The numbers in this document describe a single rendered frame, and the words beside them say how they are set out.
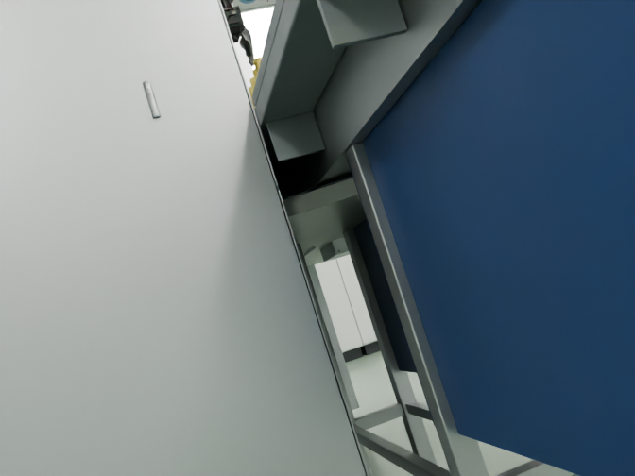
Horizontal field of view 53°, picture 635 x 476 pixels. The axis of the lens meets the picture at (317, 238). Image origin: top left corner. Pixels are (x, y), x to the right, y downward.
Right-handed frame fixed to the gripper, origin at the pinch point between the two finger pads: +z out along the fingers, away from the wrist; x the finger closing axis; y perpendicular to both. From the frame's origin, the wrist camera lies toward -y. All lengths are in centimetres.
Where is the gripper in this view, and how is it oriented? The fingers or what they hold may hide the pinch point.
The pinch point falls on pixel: (241, 65)
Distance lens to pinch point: 184.8
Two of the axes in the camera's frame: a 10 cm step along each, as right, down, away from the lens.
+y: 1.0, -1.4, -9.9
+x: 9.5, -2.9, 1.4
